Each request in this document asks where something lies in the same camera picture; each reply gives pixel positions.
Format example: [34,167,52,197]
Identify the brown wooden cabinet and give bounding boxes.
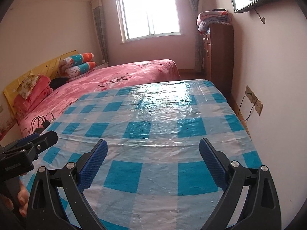
[202,23,234,98]

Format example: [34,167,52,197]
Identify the upper colourful rolled quilt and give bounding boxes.
[58,53,94,75]

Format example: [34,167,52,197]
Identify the floral beige pillow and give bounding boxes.
[17,74,40,100]

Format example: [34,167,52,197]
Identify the black power cable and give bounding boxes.
[23,112,57,137]

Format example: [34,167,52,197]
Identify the colourful rolled quilt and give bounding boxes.
[58,53,94,75]
[64,61,96,79]

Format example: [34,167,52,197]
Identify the folded quilts on cabinet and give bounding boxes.
[196,10,232,33]

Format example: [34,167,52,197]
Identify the pink floral bed cover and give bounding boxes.
[18,59,180,137]

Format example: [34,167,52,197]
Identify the wall power socket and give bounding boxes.
[245,85,263,115]

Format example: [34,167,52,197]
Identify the blue white checkered tablecloth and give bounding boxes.
[34,80,261,229]

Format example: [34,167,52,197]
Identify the black clothing on bed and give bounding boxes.
[49,77,69,90]

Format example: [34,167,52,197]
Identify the left checkered curtain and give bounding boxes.
[91,0,109,62]

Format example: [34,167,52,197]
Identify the folded pink blanket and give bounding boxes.
[13,75,53,118]

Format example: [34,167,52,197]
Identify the lower colourful rolled quilt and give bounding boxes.
[64,61,96,79]

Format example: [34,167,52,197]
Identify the bright window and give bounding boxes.
[116,0,181,43]

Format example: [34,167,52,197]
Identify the black charger plug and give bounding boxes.
[42,120,51,129]

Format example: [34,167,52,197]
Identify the person left hand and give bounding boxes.
[1,181,29,218]

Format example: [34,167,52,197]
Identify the checkered curtain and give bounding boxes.
[91,0,109,62]
[189,0,202,73]

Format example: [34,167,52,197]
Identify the yellow wooden headboard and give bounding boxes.
[2,49,80,115]

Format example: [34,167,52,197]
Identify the right checkered curtain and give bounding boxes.
[189,0,202,73]

